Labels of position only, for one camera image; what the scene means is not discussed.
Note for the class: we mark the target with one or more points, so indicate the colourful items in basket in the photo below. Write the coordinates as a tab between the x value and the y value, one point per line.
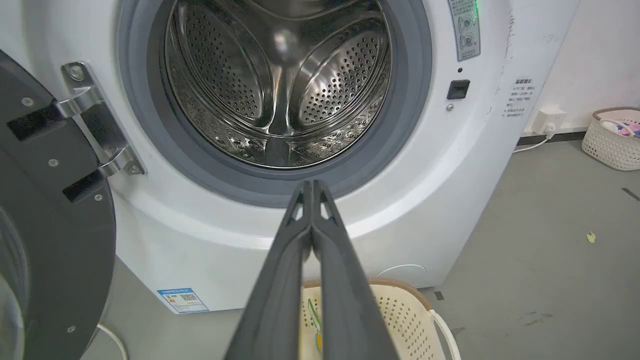
622	127

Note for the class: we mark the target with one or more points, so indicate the green and yellow painted decoration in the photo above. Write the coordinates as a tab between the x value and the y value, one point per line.
315	320

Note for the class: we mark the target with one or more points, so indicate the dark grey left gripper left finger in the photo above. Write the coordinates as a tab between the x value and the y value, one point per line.
280	300

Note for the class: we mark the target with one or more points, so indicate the white woven storage basket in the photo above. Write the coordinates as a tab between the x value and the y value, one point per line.
612	142

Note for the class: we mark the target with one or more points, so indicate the white front-load washing machine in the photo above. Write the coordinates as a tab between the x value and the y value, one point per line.
425	200

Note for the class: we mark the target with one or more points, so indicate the white wall power socket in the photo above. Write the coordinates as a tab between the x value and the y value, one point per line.
549	120

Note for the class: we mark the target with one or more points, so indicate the dark washing machine door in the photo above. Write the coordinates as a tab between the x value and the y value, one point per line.
50	240

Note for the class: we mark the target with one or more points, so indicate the yellow scrap on floor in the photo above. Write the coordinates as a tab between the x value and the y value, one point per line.
591	237

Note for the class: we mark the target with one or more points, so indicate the cream perforated laundry basket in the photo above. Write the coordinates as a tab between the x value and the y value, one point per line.
405	320

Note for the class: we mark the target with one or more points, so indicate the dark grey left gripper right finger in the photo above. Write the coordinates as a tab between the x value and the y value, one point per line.
345	300

